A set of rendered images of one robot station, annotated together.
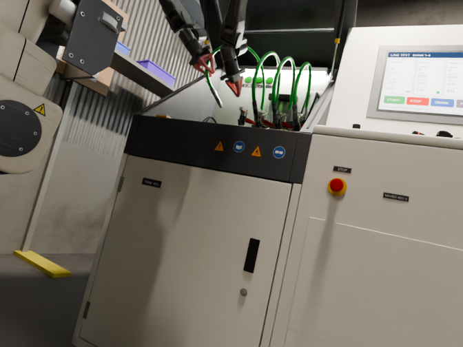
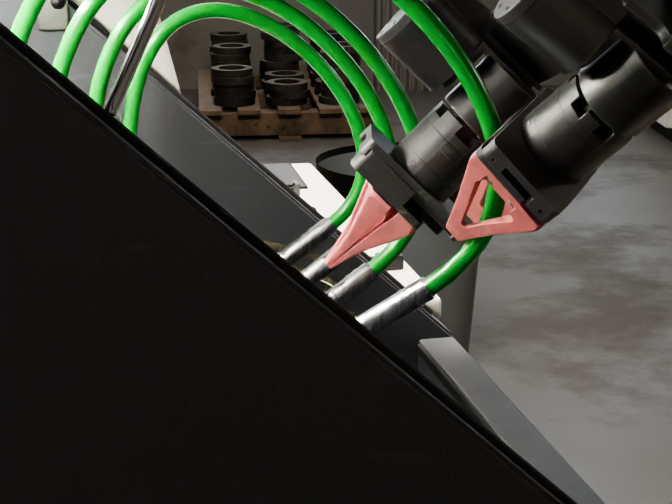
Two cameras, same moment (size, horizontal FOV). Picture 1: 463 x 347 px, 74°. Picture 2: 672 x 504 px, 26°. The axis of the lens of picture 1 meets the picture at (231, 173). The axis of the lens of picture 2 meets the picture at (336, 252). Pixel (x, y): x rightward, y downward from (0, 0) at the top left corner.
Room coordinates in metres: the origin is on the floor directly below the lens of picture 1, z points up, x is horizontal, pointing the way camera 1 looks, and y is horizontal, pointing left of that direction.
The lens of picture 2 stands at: (1.88, 0.93, 1.46)
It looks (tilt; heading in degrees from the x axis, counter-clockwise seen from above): 16 degrees down; 234
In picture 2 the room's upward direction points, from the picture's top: straight up
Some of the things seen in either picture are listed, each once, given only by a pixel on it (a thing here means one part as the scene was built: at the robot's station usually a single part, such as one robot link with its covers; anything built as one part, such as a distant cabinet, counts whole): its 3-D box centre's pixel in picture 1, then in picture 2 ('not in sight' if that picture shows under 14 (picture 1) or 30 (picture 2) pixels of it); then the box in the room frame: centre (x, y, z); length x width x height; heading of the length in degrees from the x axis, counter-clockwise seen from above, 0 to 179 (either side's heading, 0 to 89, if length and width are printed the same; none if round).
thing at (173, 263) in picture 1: (176, 266); not in sight; (1.05, 0.11, 0.44); 0.65 x 0.02 x 0.68; 66
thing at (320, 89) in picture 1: (313, 113); not in sight; (1.43, -0.32, 1.20); 0.13 x 0.03 x 0.31; 66
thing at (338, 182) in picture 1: (336, 186); not in sight; (0.84, -0.29, 0.80); 0.05 x 0.04 x 0.05; 66
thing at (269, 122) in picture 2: not in sight; (282, 70); (-2.49, -5.54, 0.25); 1.44 x 0.95 x 0.49; 57
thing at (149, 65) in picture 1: (153, 75); not in sight; (2.60, 0.87, 1.66); 0.33 x 0.23 x 0.11; 147
